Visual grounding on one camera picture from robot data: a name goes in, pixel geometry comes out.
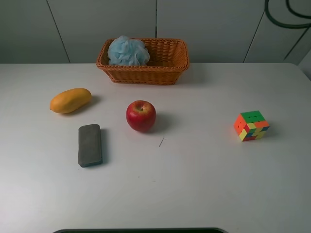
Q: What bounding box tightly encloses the blue mesh bath loofah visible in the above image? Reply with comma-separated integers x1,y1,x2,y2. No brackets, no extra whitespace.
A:
107,36,150,66

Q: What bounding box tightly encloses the orange wicker basket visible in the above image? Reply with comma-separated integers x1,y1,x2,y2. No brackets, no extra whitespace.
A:
96,38,190,85

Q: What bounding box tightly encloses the multicoloured puzzle cube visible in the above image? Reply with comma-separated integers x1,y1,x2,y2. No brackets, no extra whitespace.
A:
234,110,270,142

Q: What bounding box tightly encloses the red apple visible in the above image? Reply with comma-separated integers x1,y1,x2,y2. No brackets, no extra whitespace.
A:
126,100,156,133

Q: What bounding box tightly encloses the grey rectangular eraser block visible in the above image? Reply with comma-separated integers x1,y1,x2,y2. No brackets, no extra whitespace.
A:
78,124,103,167

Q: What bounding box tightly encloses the yellow mango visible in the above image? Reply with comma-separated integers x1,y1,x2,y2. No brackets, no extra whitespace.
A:
50,88,92,114

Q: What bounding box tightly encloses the black cable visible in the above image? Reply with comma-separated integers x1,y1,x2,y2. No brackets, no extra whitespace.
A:
264,0,311,29

